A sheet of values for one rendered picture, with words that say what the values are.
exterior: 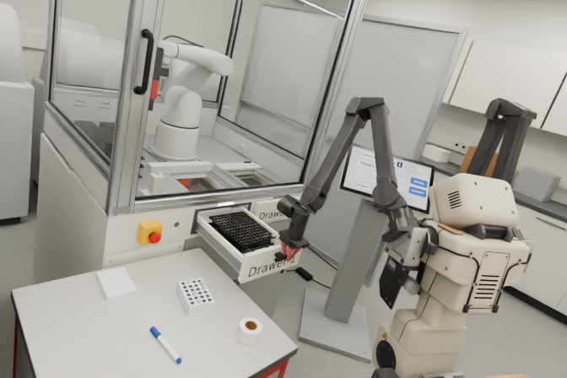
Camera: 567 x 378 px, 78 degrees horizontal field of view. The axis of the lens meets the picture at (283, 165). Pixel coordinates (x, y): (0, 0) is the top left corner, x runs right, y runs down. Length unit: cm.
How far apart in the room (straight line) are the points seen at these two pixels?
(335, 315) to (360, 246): 53
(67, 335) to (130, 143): 55
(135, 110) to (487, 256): 110
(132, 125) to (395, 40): 219
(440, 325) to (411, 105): 184
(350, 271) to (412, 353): 115
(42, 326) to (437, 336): 113
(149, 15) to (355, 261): 180
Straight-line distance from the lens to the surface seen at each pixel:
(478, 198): 113
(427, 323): 127
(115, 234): 133
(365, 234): 226
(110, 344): 113
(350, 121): 131
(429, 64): 279
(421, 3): 518
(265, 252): 126
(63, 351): 112
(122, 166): 122
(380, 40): 299
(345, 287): 243
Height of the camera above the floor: 157
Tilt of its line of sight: 16 degrees down
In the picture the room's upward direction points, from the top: 15 degrees clockwise
